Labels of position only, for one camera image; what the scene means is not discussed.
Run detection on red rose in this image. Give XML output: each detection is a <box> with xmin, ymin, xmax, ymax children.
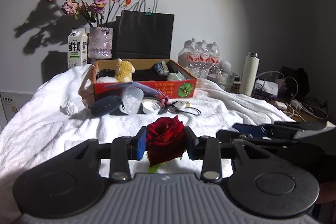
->
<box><xmin>146</xmin><ymin>116</ymin><xmax>187</xmax><ymax>173</ymax></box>

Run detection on white round charger with cable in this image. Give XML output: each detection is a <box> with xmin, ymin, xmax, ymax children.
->
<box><xmin>168</xmin><ymin>101</ymin><xmax>202</xmax><ymax>116</ymax></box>

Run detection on dark blue zip pouch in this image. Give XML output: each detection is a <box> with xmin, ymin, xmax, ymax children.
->
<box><xmin>91</xmin><ymin>96</ymin><xmax>125</xmax><ymax>117</ymax></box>

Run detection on black braided cable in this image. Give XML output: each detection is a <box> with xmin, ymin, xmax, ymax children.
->
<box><xmin>157</xmin><ymin>97</ymin><xmax>174</xmax><ymax>115</ymax></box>

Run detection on white jar lid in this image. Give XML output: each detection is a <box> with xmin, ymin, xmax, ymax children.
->
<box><xmin>142</xmin><ymin>100</ymin><xmax>161</xmax><ymax>115</ymax></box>

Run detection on cotton swab plastic box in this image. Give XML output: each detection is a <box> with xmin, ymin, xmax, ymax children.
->
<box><xmin>120</xmin><ymin>86</ymin><xmax>144</xmax><ymax>115</ymax></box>

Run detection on iridescent shell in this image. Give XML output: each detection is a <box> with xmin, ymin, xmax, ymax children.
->
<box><xmin>166</xmin><ymin>72</ymin><xmax>186</xmax><ymax>81</ymax></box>

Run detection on yellow white plush toy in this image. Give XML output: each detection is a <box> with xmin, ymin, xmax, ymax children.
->
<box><xmin>115</xmin><ymin>59</ymin><xmax>135</xmax><ymax>83</ymax></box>

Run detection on purple cloth pouch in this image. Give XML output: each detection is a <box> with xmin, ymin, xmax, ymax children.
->
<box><xmin>104</xmin><ymin>82</ymin><xmax>169</xmax><ymax>101</ymax></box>

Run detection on white power adapter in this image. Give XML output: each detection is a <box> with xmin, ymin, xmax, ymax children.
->
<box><xmin>274</xmin><ymin>101</ymin><xmax>287</xmax><ymax>111</ymax></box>

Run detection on white thermos bottle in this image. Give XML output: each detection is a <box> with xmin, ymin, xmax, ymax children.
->
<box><xmin>239</xmin><ymin>52</ymin><xmax>260</xmax><ymax>97</ymax></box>

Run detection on clear glass cup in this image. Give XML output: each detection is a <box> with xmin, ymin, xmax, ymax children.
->
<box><xmin>207</xmin><ymin>65</ymin><xmax>236</xmax><ymax>92</ymax></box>

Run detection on white round lamp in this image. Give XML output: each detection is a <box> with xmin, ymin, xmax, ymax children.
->
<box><xmin>219</xmin><ymin>60</ymin><xmax>231</xmax><ymax>72</ymax></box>

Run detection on red orange cardboard box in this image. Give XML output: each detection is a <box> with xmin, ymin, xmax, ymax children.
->
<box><xmin>92</xmin><ymin>59</ymin><xmax>197</xmax><ymax>100</ymax></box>

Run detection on white terry towel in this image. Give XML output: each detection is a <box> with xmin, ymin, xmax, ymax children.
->
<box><xmin>1</xmin><ymin>65</ymin><xmax>288</xmax><ymax>223</ymax></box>

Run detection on water bottle pack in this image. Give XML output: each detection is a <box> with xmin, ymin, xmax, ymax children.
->
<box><xmin>178</xmin><ymin>39</ymin><xmax>222</xmax><ymax>80</ymax></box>

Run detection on purple glass vase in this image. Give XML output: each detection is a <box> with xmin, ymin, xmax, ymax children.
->
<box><xmin>87</xmin><ymin>27</ymin><xmax>113</xmax><ymax>60</ymax></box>

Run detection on black paper shopping bag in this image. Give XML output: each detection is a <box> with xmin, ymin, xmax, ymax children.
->
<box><xmin>112</xmin><ymin>0</ymin><xmax>174</xmax><ymax>59</ymax></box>

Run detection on white green milk carton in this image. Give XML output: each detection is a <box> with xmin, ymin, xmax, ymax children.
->
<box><xmin>68</xmin><ymin>28</ymin><xmax>88</xmax><ymax>69</ymax></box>

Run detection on white wall panel box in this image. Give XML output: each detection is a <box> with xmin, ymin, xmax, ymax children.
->
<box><xmin>1</xmin><ymin>91</ymin><xmax>33</xmax><ymax>130</ymax></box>

